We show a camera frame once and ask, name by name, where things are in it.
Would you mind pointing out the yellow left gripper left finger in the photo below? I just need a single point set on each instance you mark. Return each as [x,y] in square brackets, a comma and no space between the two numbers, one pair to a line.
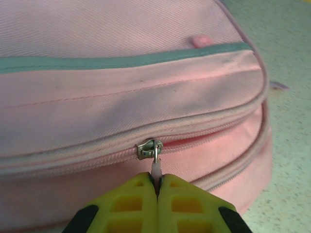
[126,211]

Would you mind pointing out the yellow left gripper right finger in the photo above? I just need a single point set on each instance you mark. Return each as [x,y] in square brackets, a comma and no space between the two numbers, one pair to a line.
[189,211]

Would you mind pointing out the pink school backpack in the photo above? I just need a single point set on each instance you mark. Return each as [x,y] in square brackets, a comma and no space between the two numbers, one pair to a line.
[121,97]

